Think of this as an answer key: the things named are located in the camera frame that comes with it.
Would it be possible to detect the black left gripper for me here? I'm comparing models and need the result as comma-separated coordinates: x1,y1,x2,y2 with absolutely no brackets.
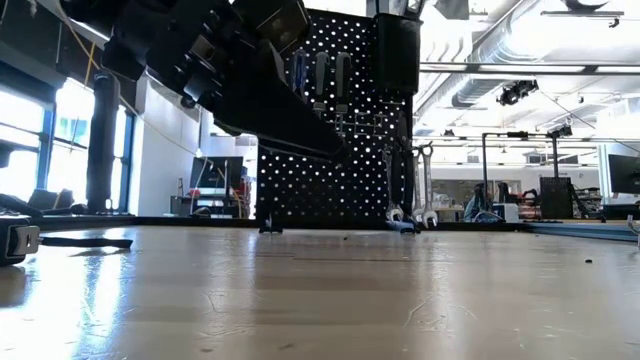
101,0,352,164

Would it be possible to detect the clear blue handled screwdriver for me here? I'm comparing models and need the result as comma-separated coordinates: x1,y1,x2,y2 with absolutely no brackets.
291,47,309,102

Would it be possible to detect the grey black screwdriver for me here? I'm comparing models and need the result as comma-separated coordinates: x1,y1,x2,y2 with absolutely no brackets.
311,51,332,114

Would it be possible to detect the dark grey handled screwdriver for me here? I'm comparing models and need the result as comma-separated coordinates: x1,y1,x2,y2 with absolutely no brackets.
333,51,353,132

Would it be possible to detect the black tape measure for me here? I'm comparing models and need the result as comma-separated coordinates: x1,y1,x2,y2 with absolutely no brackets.
0,213,42,267

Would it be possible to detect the black metal pegboard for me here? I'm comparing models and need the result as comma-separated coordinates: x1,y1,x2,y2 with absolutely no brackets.
254,7,417,235

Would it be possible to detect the black computer monitor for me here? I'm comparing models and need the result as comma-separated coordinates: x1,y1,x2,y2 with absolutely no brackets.
189,155,246,191
606,153,640,196

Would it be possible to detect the black pegboard bin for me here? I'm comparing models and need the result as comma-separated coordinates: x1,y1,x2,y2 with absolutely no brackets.
372,12,423,96

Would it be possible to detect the black vertical pole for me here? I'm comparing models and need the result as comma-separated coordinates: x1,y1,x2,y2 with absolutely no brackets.
85,69,122,215

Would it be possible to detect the person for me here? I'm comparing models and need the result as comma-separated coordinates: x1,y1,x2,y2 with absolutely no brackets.
462,182,490,222

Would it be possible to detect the black mesh panel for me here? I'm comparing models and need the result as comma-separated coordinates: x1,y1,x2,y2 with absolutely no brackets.
538,175,574,220

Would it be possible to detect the clear zip ties bundle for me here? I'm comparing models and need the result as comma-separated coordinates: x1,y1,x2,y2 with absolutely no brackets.
626,214,640,250

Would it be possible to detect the chrome multi-ring tool rack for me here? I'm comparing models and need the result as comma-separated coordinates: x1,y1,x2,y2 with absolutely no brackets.
319,110,389,139

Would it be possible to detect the black aluminium table frame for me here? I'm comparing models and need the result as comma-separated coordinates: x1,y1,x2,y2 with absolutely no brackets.
33,213,640,244

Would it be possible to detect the black pipe camera stand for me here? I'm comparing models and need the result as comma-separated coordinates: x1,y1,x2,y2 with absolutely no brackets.
480,123,575,214

